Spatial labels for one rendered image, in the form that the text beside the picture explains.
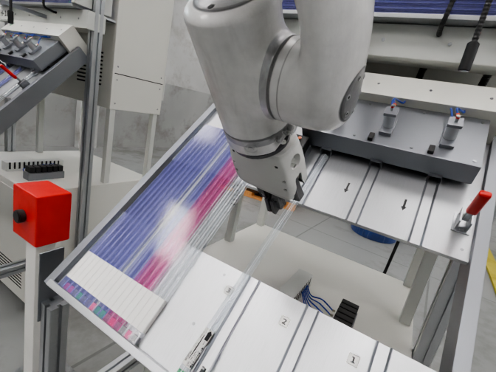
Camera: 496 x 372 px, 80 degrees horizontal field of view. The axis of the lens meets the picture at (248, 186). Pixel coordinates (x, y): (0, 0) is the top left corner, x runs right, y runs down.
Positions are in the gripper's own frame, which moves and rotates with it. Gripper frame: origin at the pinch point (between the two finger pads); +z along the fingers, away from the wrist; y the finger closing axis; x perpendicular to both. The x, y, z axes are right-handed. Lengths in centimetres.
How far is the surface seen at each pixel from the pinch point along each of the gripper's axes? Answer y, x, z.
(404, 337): -31, -6, 56
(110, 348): 66, 55, 93
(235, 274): 2.6, 12.2, 10.3
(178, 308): 7.7, 22.2, 9.9
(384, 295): -23, -18, 70
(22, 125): 458, -30, 177
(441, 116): -17.1, -36.2, 6.4
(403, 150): -13.7, -24.1, 6.0
